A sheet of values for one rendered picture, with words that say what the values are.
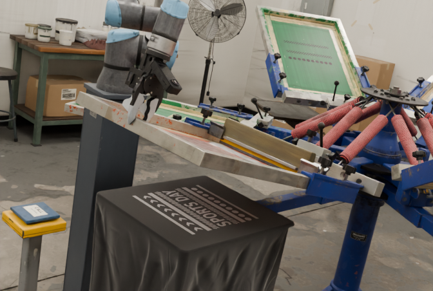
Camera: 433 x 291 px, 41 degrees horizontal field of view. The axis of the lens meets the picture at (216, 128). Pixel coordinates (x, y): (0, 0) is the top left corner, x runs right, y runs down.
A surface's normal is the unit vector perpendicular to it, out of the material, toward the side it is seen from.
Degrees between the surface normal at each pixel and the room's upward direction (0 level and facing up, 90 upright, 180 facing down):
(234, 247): 94
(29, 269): 90
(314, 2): 90
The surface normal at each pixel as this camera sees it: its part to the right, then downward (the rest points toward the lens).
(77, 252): -0.80, 0.01
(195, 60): 0.68, 0.29
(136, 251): -0.63, 0.24
